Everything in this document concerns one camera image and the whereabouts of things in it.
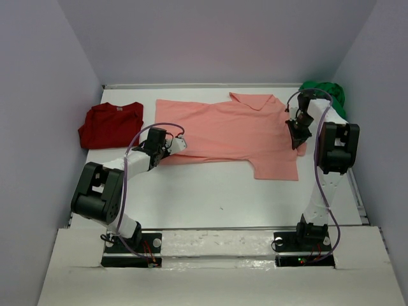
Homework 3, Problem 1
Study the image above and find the pink t-shirt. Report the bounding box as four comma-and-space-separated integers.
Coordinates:
155, 92, 306, 181

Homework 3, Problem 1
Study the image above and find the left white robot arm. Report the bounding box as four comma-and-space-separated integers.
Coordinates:
71, 126, 174, 254

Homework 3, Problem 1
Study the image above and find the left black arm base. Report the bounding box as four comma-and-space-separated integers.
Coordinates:
99, 230, 163, 268

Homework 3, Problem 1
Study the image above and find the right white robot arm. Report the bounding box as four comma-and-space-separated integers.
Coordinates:
286, 89, 360, 246

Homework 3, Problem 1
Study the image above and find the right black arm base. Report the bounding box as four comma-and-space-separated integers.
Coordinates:
271, 220, 335, 267

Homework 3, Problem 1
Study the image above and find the green crumpled t-shirt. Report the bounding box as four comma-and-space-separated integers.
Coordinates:
299, 81, 346, 119

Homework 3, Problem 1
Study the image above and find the red folded t-shirt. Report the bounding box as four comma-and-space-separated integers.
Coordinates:
78, 102, 143, 150

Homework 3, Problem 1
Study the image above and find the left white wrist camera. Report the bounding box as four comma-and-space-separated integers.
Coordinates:
165, 137, 187, 155

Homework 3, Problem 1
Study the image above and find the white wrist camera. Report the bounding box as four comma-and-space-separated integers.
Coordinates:
285, 108, 298, 120
165, 137, 187, 155

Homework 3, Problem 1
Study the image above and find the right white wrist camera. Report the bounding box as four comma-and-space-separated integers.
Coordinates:
285, 108, 298, 120

